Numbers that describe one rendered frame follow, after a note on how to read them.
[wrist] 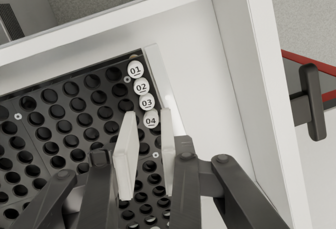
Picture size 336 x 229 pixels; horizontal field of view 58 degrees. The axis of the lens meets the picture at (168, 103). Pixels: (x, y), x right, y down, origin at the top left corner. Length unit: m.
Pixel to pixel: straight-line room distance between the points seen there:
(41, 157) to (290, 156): 0.21
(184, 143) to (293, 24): 1.15
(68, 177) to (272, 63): 0.16
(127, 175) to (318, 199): 0.43
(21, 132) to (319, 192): 0.45
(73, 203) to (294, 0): 1.21
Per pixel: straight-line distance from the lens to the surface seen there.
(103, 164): 0.17
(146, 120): 0.24
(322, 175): 0.55
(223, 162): 0.16
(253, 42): 0.24
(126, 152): 0.17
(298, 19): 1.32
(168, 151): 0.17
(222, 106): 0.34
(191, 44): 0.31
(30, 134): 0.28
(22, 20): 0.79
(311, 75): 0.28
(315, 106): 0.29
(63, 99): 0.26
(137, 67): 0.23
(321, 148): 0.52
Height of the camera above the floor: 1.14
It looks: 70 degrees down
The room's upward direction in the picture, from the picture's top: 159 degrees clockwise
